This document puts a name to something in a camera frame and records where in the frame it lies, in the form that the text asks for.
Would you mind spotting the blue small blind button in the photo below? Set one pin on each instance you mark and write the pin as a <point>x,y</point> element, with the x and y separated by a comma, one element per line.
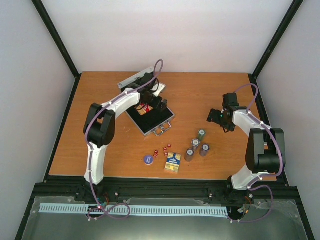
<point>148,159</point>

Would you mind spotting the aluminium poker case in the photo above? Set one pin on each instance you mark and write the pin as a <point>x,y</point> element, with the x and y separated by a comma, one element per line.
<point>156,122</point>

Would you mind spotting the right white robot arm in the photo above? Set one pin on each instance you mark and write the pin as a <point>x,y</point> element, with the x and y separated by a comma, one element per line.
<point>265,151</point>

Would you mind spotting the light blue cable duct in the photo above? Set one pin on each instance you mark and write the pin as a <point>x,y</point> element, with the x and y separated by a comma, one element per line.
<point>135,210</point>

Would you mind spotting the purple poker chip stack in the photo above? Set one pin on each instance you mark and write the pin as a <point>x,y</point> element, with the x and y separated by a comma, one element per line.
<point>204,150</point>

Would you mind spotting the black aluminium frame rail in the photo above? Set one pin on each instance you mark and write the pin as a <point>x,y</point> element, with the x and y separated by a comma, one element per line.
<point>119,189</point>

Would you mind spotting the brown poker chip stack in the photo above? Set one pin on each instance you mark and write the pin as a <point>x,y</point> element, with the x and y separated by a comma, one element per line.
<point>189,154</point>

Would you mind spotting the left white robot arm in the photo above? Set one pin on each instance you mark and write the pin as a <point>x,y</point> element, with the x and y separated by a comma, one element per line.
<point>141,100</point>

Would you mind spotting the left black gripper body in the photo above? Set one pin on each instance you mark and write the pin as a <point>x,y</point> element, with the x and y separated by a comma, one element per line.
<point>155,104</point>

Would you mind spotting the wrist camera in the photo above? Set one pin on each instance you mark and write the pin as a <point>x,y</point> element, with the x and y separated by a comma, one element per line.
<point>158,88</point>
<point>230,100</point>

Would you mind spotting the green poker chip stack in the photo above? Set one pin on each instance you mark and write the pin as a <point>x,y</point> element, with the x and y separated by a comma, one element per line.
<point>201,135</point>

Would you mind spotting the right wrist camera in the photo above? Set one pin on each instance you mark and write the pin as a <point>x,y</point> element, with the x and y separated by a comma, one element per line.
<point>230,100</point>

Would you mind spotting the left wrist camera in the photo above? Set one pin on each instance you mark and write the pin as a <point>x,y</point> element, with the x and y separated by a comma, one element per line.
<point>158,88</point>

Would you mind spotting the red playing card deck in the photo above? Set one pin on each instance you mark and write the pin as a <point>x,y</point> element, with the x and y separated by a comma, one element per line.
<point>143,109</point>

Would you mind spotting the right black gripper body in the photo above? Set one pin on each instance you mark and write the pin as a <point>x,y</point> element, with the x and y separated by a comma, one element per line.
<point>220,120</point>

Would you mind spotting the blue playing card deck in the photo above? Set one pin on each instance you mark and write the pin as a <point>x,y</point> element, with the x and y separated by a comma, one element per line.
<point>173,161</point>

